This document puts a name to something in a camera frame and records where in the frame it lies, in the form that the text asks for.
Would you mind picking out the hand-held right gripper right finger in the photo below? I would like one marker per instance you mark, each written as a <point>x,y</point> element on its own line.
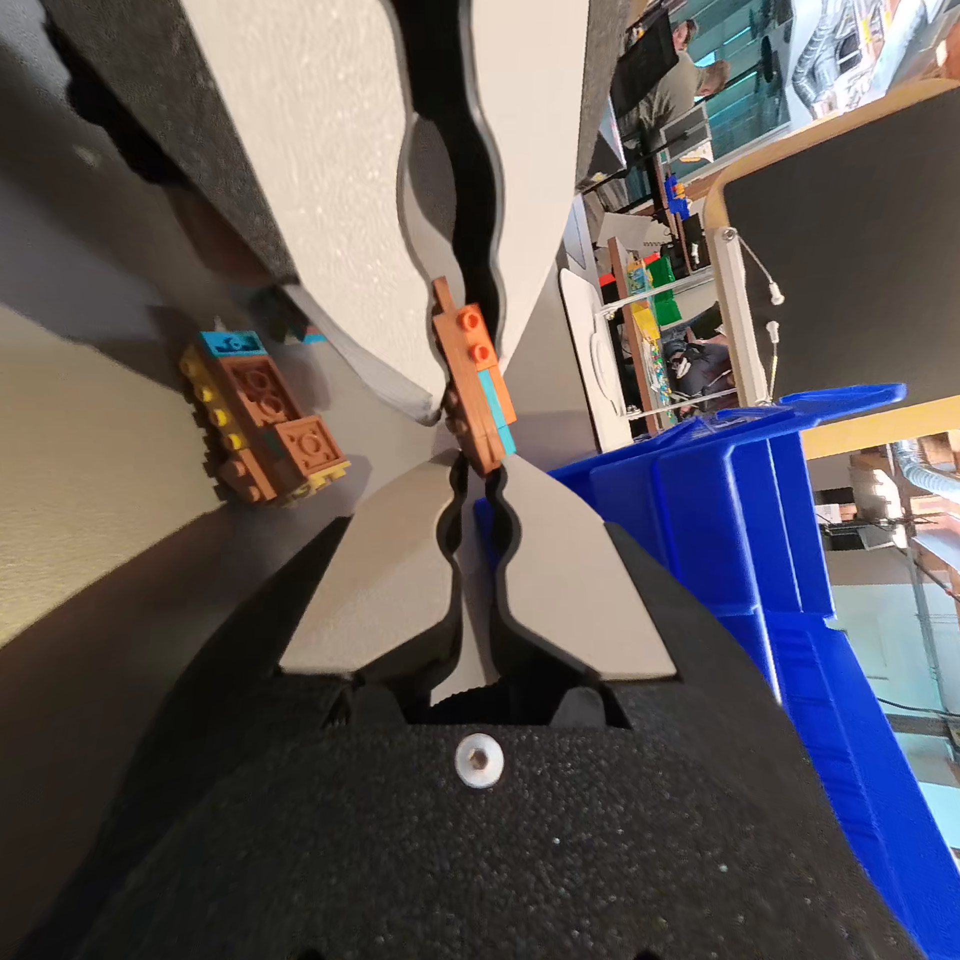
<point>585,600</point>

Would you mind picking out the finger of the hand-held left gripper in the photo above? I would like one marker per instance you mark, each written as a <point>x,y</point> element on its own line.
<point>315,150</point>
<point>540,150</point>

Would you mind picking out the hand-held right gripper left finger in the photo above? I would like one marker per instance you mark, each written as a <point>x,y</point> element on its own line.
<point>375,592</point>

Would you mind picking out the blue plastic bin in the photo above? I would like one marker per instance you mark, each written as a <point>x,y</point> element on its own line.
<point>750,510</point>

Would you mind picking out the multicoloured toy brick assembly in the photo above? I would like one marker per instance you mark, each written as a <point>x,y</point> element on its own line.
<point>262,405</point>

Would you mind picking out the orange and teal brick cluster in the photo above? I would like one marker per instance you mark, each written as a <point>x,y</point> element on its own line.
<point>469,375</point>

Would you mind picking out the black office chair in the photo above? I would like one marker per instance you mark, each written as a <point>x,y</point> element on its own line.
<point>641,60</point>

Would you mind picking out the pile of colourful toy bricks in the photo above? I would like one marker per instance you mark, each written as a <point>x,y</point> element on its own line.
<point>660,300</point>

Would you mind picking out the white plastic panel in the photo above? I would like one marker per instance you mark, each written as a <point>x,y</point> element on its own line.
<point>581,360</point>

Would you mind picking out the black board panel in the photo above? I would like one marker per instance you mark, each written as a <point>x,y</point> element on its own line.
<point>862,262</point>

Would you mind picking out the white board bracket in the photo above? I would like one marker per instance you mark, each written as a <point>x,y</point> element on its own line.
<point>739,322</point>

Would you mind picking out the silver spiral ventilation duct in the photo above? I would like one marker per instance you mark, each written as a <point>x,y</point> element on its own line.
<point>814,67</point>

